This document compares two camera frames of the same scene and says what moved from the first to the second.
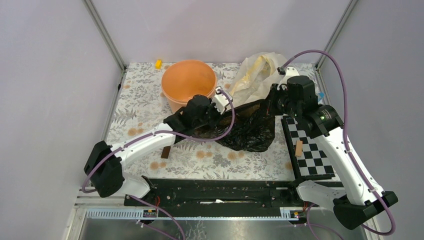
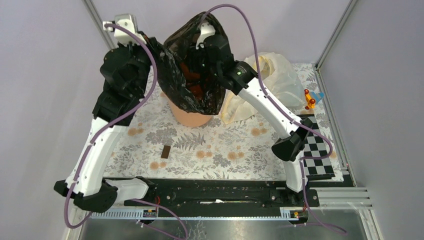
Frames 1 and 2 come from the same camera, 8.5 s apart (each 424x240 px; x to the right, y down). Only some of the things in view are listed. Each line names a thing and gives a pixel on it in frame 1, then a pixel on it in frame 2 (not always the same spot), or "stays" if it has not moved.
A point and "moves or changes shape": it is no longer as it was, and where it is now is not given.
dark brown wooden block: [165, 152] stays
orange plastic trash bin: [183, 79] moves or changes shape
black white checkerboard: [314, 162] stays
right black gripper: [276, 89] -> [201, 49]
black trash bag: [253, 130] -> [185, 73]
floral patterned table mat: [139, 101] stays
